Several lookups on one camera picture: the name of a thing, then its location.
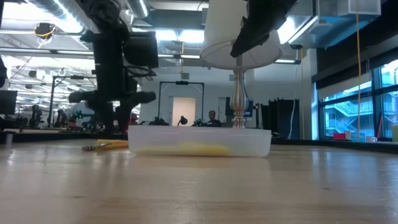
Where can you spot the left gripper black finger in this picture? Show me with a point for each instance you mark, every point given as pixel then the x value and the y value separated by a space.
pixel 107 118
pixel 123 119

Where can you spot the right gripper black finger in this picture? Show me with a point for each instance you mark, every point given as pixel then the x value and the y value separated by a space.
pixel 248 40

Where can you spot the yellow highlighter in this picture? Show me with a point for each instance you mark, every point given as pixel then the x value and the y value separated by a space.
pixel 186 150

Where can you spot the translucent plastic supply box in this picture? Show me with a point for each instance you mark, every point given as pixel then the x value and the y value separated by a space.
pixel 199 135

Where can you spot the background black robot arm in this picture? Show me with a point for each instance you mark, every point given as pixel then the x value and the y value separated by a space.
pixel 158 122
pixel 199 122

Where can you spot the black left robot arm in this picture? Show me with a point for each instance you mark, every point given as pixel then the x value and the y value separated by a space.
pixel 105 15

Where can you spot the red office chair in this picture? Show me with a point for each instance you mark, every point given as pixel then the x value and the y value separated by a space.
pixel 134 119

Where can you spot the plain yellow pencil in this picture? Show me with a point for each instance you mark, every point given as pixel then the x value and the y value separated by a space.
pixel 112 141

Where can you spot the yellow pencil with eraser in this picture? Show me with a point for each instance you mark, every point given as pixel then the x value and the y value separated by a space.
pixel 93 147

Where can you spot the table lamp with white shade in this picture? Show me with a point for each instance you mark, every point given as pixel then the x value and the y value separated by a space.
pixel 217 31

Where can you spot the small black desk lamp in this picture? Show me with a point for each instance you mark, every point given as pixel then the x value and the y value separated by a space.
pixel 183 119

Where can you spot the bright white doorway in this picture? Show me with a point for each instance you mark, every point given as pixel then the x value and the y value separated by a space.
pixel 186 105

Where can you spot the seated person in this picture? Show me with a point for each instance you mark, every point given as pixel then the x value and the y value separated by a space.
pixel 213 116

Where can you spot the black curtain panel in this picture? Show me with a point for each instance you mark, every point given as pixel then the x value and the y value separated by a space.
pixel 280 121

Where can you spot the black computer monitor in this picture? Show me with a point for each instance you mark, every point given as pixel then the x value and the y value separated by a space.
pixel 7 102

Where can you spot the pink storage bin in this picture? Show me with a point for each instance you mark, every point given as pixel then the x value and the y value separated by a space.
pixel 339 136

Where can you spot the white cup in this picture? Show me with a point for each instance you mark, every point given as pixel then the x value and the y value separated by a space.
pixel 371 139

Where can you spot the green container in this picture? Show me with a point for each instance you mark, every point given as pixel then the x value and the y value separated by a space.
pixel 395 133

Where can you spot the ceiling dome camera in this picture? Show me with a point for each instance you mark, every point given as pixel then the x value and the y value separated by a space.
pixel 296 47

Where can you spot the black robot rig frame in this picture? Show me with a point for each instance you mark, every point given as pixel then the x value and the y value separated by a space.
pixel 51 99
pixel 182 82

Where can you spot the dark wall monitor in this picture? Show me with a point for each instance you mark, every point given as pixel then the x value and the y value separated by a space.
pixel 227 107

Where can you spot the grey table post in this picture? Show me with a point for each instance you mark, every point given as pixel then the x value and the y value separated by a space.
pixel 8 138

